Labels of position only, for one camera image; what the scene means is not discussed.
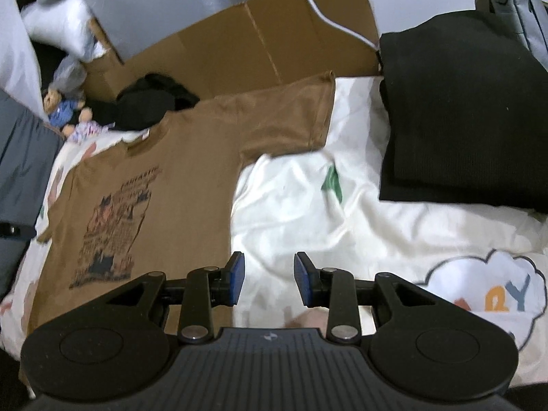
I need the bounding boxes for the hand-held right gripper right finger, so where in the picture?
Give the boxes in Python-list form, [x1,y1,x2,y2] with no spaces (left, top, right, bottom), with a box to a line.
[293,251,445,345]

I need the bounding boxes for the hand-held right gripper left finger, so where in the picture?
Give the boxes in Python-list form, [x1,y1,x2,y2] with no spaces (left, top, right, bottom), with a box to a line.
[102,251,247,345]

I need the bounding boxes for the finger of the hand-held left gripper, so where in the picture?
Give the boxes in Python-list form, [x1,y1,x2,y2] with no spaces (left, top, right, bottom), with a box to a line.
[0,221,38,239]

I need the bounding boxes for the brown printed t-shirt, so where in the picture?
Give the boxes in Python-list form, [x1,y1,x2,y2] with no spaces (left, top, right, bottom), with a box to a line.
[28,71,337,335]

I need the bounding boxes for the crumpled black clothes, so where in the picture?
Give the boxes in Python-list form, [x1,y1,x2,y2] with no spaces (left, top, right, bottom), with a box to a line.
[115,73,202,132]

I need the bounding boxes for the grey padded duvet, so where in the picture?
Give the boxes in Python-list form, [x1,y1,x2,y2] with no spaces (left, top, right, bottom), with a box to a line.
[0,90,66,301]

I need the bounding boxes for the white bear print blanket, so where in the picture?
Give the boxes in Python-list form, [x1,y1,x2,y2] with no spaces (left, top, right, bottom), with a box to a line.
[0,75,548,387]

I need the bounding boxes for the colourful patterned cloth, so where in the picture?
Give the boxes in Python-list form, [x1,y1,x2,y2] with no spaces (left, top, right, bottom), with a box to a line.
[70,119,117,145]

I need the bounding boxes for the teddy bear in blue shirt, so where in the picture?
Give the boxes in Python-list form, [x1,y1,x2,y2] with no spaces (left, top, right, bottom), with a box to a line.
[42,86,95,138]

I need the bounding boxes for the flat black cloth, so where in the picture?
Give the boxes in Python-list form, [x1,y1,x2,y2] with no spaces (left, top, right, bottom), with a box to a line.
[85,100,126,128]

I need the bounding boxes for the clear plastic bag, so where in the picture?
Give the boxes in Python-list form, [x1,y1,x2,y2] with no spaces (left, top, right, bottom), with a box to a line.
[52,55,89,100]

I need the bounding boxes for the white curtain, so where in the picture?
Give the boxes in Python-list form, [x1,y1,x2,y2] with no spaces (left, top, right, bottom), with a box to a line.
[0,0,49,123]

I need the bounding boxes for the white pillow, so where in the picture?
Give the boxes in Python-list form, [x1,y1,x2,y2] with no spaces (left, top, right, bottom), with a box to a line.
[21,0,109,63]

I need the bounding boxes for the folded black garment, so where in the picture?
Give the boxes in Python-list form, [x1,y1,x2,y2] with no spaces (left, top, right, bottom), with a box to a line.
[378,10,548,215]

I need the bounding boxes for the brown cardboard sheet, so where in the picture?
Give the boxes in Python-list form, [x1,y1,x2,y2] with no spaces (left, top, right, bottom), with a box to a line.
[83,0,383,109]

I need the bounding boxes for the grey backpack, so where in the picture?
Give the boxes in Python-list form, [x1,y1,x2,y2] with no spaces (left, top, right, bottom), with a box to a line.
[476,0,548,72]

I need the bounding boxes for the white cable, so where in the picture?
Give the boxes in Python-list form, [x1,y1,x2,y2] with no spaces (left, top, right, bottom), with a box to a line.
[284,0,383,53]

